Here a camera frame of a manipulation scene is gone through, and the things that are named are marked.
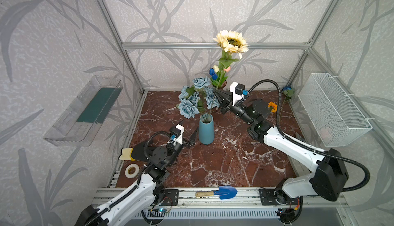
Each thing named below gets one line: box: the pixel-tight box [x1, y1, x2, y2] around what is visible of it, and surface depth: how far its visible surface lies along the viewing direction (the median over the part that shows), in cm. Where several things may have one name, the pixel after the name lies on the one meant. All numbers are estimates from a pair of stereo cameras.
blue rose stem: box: [281, 86, 294, 105], surface depth 118 cm
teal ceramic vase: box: [198, 113, 215, 145], surface depth 83 cm
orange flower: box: [267, 101, 278, 113], surface depth 110 cm
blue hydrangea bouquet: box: [177, 76, 221, 119], surface depth 72 cm
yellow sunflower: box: [212, 30, 250, 91], surface depth 45 cm
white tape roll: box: [124, 163, 140, 179], surface depth 84 cm
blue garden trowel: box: [195, 185, 238, 200], surface depth 77 cm
